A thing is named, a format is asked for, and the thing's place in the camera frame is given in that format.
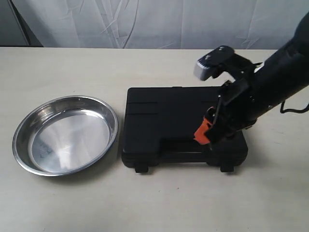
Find dark vertical post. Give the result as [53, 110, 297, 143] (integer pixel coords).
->
[9, 0, 43, 47]

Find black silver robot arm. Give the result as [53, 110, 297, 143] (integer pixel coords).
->
[194, 16, 309, 145]

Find black plastic tool case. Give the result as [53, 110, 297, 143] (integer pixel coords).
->
[121, 87, 248, 173]

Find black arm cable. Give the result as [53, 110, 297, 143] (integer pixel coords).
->
[280, 99, 309, 114]

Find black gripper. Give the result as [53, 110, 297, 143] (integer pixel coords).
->
[194, 58, 256, 145]

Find white backdrop curtain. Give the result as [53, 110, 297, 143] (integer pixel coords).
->
[13, 0, 309, 49]

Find round steel tray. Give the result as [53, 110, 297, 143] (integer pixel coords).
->
[12, 95, 119, 177]

